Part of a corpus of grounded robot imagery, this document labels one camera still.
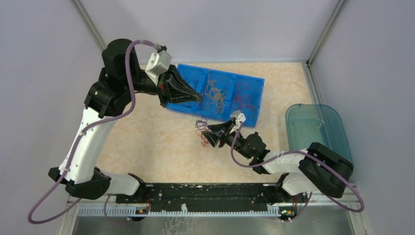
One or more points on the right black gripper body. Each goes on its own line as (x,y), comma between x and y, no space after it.
(227,137)

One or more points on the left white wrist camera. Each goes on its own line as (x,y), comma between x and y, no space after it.
(158,64)

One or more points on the left aluminium corner post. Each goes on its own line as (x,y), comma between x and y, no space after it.
(90,25)

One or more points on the teal transparent plastic tray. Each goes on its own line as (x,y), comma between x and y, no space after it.
(307,123)

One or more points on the aluminium frame rail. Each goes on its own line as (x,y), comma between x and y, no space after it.
(163,193)

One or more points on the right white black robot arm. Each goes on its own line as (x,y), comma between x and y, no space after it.
(315,168)

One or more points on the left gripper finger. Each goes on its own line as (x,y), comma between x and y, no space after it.
(181,87)
(183,95)

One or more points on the aluminium corner post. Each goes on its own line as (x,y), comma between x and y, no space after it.
(90,25)
(326,31)

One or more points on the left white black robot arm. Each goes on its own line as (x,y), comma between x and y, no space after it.
(130,67)

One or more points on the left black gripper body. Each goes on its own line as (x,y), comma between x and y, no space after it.
(162,87)

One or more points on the right aluminium corner post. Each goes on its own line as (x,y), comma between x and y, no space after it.
(326,31)

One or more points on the blue three-compartment plastic bin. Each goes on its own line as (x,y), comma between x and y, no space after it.
(223,93)

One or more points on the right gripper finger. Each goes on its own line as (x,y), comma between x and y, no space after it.
(213,139)
(221,128)

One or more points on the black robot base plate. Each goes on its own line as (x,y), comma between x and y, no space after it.
(216,206)

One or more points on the coloured wire ball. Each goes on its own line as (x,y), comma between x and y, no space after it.
(201,125)

